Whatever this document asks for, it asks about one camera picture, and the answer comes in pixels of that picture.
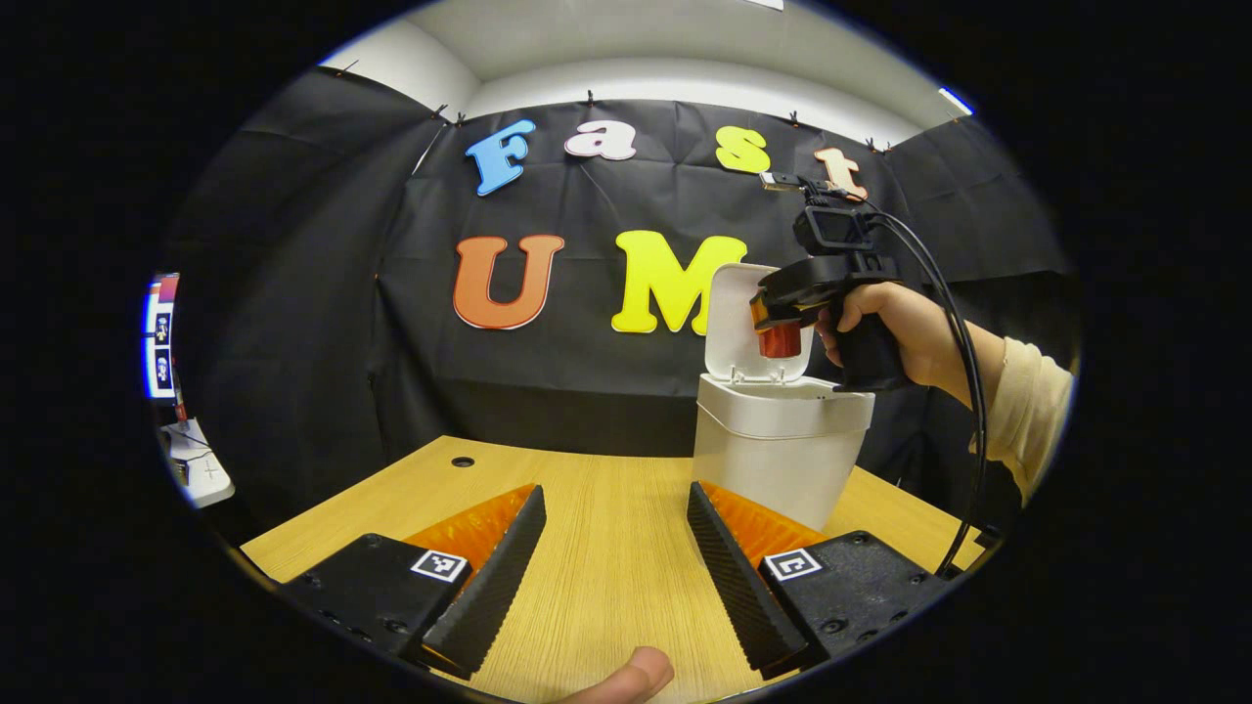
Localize white desktop garbage bin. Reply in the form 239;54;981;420
692;262;876;532

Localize red pop can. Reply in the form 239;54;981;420
758;318;805;361

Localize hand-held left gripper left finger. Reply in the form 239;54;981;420
284;484;549;682

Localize computer monitor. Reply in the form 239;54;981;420
142;274;182;402

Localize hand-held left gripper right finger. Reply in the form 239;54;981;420
687;480;955;681

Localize wooden desktop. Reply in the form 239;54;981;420
240;435;987;704

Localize black backdrop cloth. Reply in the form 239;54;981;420
161;66;1082;534

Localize white side table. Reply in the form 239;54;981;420
161;418;236;509

